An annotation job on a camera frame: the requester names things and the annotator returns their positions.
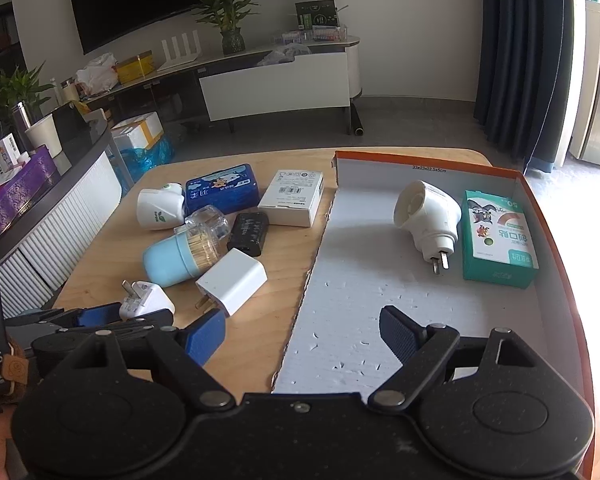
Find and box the white plastic bag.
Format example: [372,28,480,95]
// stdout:
[75,52,118,96]

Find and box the black rectangular device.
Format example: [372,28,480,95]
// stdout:
[226,211,271,257]

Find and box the black rolled tube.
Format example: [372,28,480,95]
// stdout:
[347,102,366,137]

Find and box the steel tumbler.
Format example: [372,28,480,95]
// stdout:
[11,101,35,153]

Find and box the blue plastic bag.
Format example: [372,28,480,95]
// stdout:
[115,135,176,188]

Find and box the large white charger block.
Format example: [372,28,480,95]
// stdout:
[195,247,268,317]

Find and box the small white charger plug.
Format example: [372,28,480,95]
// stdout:
[118,280,177,322]

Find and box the white television cabinet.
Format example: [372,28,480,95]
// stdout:
[55,35,363,136]

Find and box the white plug-in repellent heater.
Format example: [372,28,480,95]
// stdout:
[393,180,463,276]

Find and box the green bamboo plant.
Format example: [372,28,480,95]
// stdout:
[190,0,261,36]

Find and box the small white printed box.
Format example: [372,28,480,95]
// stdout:
[0,132,21,178]

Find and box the white carton with yellow tape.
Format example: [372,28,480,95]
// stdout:
[111,111,163,151]

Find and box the green bandage box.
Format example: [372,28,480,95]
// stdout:
[461,189,540,290]

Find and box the white ribbed counter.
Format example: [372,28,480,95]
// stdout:
[0,110,123,318]

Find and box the purple patterned box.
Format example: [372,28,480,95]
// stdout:
[0,145,61,246]

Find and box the leafy green houseplant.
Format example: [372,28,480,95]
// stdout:
[0,60,56,126]

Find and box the small white product box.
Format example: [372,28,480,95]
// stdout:
[257,169,325,228]

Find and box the dark blue curtain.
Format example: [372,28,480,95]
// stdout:
[474,0,583,171]

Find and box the white heater with green leaf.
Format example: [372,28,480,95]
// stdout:
[136,181,187,232]

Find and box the grey plastic bag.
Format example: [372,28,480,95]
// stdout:
[257,42,312,67]

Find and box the orange-edged white cardboard box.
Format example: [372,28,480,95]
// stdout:
[271,150,600,463]

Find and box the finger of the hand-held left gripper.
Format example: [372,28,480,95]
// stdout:
[62,309,175,336]
[30,302,124,330]

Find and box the clear organizer with coloured pens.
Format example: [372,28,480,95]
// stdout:
[272,25,348,46]

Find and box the dark glass vase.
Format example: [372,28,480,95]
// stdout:
[220,27,246,57]

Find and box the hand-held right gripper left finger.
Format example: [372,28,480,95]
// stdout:
[32,309,237,412]

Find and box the yellow box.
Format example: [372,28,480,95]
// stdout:
[116,51,153,85]

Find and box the blue tin box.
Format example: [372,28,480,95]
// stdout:
[185,162,261,216]

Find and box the white paper cup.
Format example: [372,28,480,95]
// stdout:
[25,114,63,158]

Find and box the white router with antennas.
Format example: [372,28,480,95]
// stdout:
[157,32,203,72]

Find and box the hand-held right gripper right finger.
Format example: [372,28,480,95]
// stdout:
[369,304,557,412]

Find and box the light blue toothpick holder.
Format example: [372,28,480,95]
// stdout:
[142,230,228,289]

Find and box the black and green box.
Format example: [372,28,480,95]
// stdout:
[295,0,341,30]

